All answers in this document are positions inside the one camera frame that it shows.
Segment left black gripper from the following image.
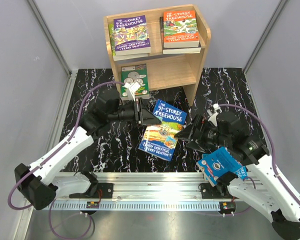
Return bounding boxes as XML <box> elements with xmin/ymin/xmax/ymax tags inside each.
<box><xmin>108</xmin><ymin>97</ymin><xmax>162</xmax><ymax>128</ymax></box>

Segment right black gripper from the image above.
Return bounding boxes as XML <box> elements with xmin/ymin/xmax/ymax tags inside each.
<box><xmin>174</xmin><ymin>114</ymin><xmax>231</xmax><ymax>154</ymax></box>

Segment dark blue 91-Storey Treehouse book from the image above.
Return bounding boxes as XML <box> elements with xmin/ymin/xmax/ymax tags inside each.
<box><xmin>138</xmin><ymin>99</ymin><xmax>187</xmax><ymax>162</ymax></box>

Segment green coin cover book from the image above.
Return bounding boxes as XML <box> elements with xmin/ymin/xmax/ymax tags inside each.
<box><xmin>120</xmin><ymin>63</ymin><xmax>150</xmax><ymax>99</ymax></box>

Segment purple 52-Storey Treehouse book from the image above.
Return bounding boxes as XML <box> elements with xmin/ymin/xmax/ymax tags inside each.
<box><xmin>113</xmin><ymin>15</ymin><xmax>152</xmax><ymax>56</ymax></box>

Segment orange 78-Storey Treehouse book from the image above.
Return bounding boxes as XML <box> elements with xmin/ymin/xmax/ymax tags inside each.
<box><xmin>162</xmin><ymin>10</ymin><xmax>200</xmax><ymax>49</ymax></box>

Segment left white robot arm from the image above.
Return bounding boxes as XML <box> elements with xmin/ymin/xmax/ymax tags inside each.
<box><xmin>14</xmin><ymin>88</ymin><xmax>161</xmax><ymax>210</ymax></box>

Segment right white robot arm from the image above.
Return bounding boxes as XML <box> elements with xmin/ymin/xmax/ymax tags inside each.
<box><xmin>176</xmin><ymin>110</ymin><xmax>300</xmax><ymax>240</ymax></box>

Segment black marble pattern mat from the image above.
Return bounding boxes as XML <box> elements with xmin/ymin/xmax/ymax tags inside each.
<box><xmin>61</xmin><ymin>68</ymin><xmax>264</xmax><ymax>173</ymax></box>

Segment light blue paperback book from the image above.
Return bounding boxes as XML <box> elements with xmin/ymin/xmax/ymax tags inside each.
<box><xmin>196</xmin><ymin>147</ymin><xmax>243</xmax><ymax>187</ymax></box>

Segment blue Storey Treehouse book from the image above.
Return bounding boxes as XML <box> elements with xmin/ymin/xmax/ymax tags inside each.
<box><xmin>235</xmin><ymin>166</ymin><xmax>248</xmax><ymax>180</ymax></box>

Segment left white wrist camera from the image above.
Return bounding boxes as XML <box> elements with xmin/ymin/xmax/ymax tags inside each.
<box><xmin>122</xmin><ymin>82</ymin><xmax>141</xmax><ymax>101</ymax></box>

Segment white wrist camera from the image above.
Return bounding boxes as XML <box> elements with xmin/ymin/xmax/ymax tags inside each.
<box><xmin>122</xmin><ymin>82</ymin><xmax>141</xmax><ymax>101</ymax></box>
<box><xmin>207</xmin><ymin>103</ymin><xmax>222</xmax><ymax>126</ymax></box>

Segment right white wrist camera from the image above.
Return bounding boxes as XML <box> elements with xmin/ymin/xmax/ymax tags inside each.
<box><xmin>207</xmin><ymin>103</ymin><xmax>222</xmax><ymax>126</ymax></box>

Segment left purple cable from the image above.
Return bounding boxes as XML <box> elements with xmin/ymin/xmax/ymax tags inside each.
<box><xmin>7</xmin><ymin>81</ymin><xmax>127</xmax><ymax>239</ymax></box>

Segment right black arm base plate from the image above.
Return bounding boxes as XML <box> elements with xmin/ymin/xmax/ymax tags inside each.
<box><xmin>198</xmin><ymin>182</ymin><xmax>238</xmax><ymax>199</ymax></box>

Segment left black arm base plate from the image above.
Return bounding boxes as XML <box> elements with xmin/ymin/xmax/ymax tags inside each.
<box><xmin>69</xmin><ymin>182</ymin><xmax>114</xmax><ymax>199</ymax></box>

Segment aluminium rail frame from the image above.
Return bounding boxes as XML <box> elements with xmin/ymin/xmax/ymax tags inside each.
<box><xmin>13</xmin><ymin>69</ymin><xmax>300</xmax><ymax>240</ymax></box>

